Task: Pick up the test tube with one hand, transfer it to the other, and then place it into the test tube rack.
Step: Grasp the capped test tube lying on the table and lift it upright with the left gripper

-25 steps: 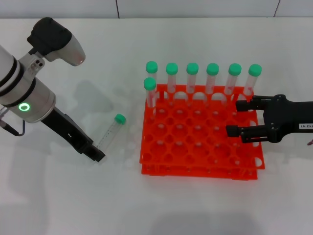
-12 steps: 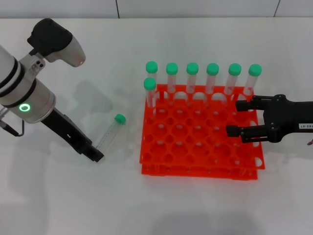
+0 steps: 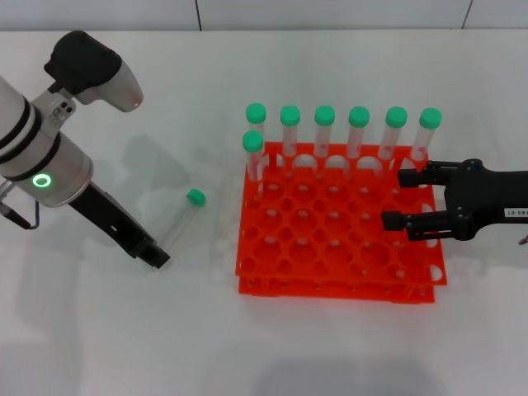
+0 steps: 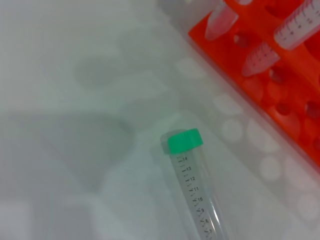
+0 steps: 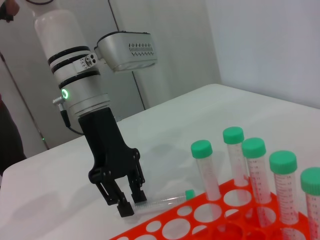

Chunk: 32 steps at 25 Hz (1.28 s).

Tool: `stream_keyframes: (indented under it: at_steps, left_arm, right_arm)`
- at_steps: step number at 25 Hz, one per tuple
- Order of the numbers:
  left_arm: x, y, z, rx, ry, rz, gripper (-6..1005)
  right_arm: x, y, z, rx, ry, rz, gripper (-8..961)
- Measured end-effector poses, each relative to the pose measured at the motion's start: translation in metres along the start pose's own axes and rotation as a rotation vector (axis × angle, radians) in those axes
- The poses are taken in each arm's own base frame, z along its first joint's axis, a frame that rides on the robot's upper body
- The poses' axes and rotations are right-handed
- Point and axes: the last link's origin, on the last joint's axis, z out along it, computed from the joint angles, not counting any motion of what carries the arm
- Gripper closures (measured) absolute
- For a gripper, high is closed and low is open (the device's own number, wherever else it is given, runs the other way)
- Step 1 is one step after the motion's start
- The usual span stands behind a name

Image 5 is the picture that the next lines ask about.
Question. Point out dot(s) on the bystander in dark clothing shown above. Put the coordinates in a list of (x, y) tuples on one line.
[(10, 140)]

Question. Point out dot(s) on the green-capped clear test tube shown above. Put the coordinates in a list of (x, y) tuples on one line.
[(207, 175), (285, 195), (312, 212), (236, 162), (258, 180), (160, 202)]

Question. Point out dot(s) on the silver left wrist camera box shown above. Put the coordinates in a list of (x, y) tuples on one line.
[(125, 50)]

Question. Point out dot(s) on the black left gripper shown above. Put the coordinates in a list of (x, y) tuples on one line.
[(105, 145)]

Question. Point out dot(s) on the bystander bare hand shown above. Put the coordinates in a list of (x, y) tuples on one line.
[(13, 5)]

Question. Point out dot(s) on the orange test tube rack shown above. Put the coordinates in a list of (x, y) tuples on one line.
[(232, 231)]

